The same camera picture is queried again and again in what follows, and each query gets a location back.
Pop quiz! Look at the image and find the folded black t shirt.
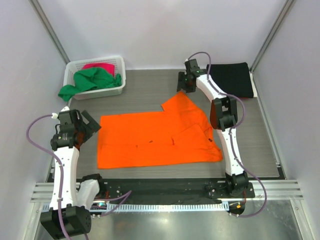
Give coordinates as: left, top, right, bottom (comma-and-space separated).
206, 62, 254, 98

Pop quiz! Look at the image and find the left aluminium frame post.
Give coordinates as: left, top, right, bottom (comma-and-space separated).
29, 0, 70, 64

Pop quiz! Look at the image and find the white slotted cable duct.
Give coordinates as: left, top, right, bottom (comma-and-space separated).
114, 201, 229, 213

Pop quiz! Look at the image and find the orange t shirt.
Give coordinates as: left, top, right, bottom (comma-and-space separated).
97, 91, 223, 170

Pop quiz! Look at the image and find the aluminium frame post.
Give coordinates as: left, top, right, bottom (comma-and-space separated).
29, 0, 70, 64
249, 0, 296, 73

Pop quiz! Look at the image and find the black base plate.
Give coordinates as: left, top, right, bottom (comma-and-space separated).
103, 178, 256, 205

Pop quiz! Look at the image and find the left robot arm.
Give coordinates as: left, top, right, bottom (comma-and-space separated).
40, 106, 107, 240

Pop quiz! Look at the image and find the white plastic basket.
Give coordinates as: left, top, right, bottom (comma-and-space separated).
63, 55, 126, 101

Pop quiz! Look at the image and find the right aluminium frame post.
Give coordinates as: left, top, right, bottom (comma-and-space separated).
249, 0, 296, 73

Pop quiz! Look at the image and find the green t shirt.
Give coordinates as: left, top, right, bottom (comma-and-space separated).
58, 67, 122, 102

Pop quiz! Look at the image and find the pink t shirt in basket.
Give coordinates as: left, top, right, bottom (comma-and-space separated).
82, 62, 115, 76

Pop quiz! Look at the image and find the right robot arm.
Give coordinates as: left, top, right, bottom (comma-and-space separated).
177, 58, 249, 198

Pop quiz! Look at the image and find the aluminium front rail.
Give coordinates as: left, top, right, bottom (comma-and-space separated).
30, 182, 304, 204

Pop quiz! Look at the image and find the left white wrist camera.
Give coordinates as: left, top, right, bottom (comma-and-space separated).
50, 106, 70, 120

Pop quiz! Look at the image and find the folded white t shirt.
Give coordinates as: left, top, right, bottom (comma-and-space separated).
240, 71, 258, 99

